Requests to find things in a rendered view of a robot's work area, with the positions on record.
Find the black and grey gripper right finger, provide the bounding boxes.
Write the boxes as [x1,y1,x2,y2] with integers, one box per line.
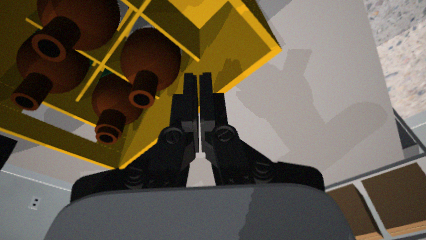
[199,72,325,191]

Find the yellow translucent crate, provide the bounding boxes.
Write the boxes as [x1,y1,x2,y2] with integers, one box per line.
[0,0,282,169]

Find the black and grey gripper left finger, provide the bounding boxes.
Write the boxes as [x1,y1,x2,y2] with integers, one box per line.
[70,73,199,203]

